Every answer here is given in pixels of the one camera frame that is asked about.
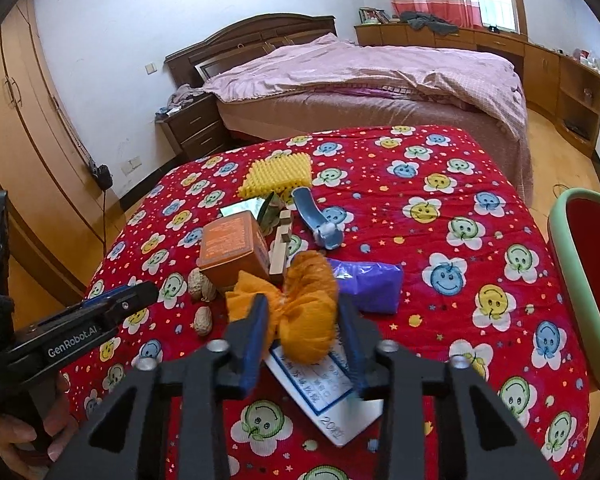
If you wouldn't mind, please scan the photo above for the pink duvet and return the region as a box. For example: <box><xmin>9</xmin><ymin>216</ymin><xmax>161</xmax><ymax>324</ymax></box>
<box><xmin>202</xmin><ymin>32</ymin><xmax>527</xmax><ymax>138</ymax></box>

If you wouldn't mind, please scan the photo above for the peanut shell upper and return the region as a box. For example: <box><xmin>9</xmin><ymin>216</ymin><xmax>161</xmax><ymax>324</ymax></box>
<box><xmin>187</xmin><ymin>268</ymin><xmax>216</xmax><ymax>302</ymax></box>

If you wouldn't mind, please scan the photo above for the red green trash bin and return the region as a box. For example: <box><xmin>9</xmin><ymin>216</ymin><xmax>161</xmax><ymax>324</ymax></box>
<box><xmin>548</xmin><ymin>188</ymin><xmax>600</xmax><ymax>388</ymax></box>

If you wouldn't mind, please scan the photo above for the orange tissue paper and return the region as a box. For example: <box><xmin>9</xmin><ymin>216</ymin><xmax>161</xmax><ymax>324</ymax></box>
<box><xmin>225</xmin><ymin>250</ymin><xmax>338</xmax><ymax>365</ymax></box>

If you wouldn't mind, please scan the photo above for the dark wooden nightstand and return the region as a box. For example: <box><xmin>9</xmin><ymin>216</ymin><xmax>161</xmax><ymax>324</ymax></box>
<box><xmin>156</xmin><ymin>93</ymin><xmax>230</xmax><ymax>160</ymax></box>

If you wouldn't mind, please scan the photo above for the long wooden side cabinet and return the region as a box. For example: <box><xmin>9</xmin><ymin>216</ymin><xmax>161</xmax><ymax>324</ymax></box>
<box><xmin>355</xmin><ymin>23</ymin><xmax>600</xmax><ymax>158</ymax></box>

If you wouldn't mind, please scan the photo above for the dark clothes pile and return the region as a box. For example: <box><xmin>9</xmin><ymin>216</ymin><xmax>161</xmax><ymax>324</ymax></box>
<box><xmin>400</xmin><ymin>11</ymin><xmax>460</xmax><ymax>36</ymax></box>

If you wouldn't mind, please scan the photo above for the purple plastic wrapper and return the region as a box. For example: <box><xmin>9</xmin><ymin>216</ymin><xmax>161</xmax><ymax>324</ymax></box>
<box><xmin>328</xmin><ymin>259</ymin><xmax>404</xmax><ymax>314</ymax></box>

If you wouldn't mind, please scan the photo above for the photo frame on cabinet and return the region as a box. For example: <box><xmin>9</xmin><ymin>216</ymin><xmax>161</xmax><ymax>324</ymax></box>
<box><xmin>358</xmin><ymin>6</ymin><xmax>391</xmax><ymax>25</ymax></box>

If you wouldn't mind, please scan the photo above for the red floral quilt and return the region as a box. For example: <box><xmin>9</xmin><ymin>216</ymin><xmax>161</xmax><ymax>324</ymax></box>
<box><xmin>65</xmin><ymin>125</ymin><xmax>588</xmax><ymax>479</ymax></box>

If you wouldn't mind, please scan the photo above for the peanut shell lower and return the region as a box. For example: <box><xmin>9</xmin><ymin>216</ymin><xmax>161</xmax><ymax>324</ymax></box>
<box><xmin>193</xmin><ymin>306</ymin><xmax>213</xmax><ymax>337</ymax></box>

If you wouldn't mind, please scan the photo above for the wooden wardrobe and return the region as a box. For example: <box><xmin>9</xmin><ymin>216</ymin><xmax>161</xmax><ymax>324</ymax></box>
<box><xmin>0</xmin><ymin>0</ymin><xmax>124</xmax><ymax>328</ymax></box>

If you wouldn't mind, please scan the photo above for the black wall charger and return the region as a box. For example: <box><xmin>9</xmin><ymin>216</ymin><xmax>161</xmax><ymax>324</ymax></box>
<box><xmin>90</xmin><ymin>160</ymin><xmax>112</xmax><ymax>192</ymax></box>

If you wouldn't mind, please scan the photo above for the person's left hand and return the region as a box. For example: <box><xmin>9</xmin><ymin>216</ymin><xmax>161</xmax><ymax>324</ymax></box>
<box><xmin>0</xmin><ymin>374</ymin><xmax>79</xmax><ymax>479</ymax></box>

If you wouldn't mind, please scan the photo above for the orange cardboard box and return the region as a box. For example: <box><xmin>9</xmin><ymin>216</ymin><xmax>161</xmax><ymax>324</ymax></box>
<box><xmin>196</xmin><ymin>211</ymin><xmax>270</xmax><ymax>292</ymax></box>

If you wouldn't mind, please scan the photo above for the peanut shell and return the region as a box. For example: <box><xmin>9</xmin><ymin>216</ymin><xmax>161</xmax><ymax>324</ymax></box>
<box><xmin>193</xmin><ymin>306</ymin><xmax>213</xmax><ymax>337</ymax></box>
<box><xmin>187</xmin><ymin>268</ymin><xmax>216</xmax><ymax>302</ymax></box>

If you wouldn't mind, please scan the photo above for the blue plastic toy piece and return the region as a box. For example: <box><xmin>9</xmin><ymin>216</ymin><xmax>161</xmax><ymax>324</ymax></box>
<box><xmin>291</xmin><ymin>186</ymin><xmax>343</xmax><ymax>250</ymax></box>

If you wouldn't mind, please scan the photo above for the dark wooden bed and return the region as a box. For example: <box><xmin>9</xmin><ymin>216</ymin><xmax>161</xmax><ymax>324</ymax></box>
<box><xmin>166</xmin><ymin>13</ymin><xmax>533</xmax><ymax>203</ymax></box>

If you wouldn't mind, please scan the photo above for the yellow foam pad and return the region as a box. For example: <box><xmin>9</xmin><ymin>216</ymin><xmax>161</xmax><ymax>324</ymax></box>
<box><xmin>238</xmin><ymin>153</ymin><xmax>312</xmax><ymax>200</ymax></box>

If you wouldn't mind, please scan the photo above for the wooden block stick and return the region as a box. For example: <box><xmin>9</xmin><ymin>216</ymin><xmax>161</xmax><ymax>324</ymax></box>
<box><xmin>268</xmin><ymin>209</ymin><xmax>292</xmax><ymax>283</ymax></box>

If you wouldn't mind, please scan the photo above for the white blue medicine box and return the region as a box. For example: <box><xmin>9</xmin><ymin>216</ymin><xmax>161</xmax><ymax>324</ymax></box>
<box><xmin>265</xmin><ymin>336</ymin><xmax>382</xmax><ymax>448</ymax></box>

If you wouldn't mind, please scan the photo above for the green paper packet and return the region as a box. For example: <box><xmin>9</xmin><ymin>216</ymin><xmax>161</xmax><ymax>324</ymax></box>
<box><xmin>257</xmin><ymin>192</ymin><xmax>286</xmax><ymax>236</ymax></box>

